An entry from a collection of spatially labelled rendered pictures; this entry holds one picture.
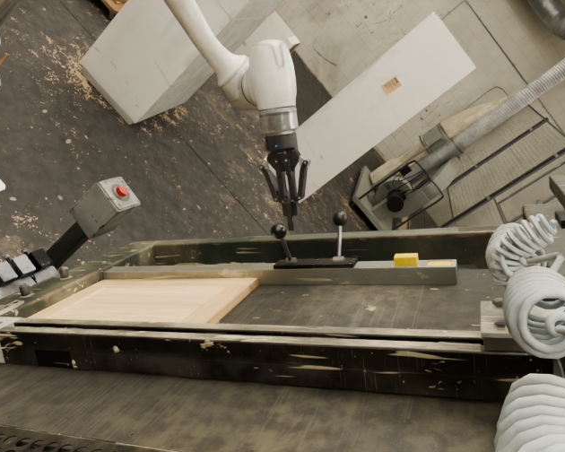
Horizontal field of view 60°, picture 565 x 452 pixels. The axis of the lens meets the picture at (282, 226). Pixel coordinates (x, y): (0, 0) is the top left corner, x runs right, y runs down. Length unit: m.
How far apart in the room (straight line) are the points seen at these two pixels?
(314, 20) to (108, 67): 5.89
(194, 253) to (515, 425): 1.34
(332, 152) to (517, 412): 4.58
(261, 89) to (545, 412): 0.95
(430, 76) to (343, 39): 4.59
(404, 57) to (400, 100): 0.37
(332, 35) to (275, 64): 8.00
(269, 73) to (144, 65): 2.52
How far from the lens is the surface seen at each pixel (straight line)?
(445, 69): 4.68
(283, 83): 1.16
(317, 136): 4.84
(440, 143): 6.79
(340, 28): 9.12
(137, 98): 3.69
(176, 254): 1.63
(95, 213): 1.70
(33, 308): 1.34
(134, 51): 3.65
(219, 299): 1.12
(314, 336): 0.77
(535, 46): 9.26
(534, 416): 0.34
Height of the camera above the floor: 1.95
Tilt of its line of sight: 26 degrees down
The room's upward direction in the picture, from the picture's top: 53 degrees clockwise
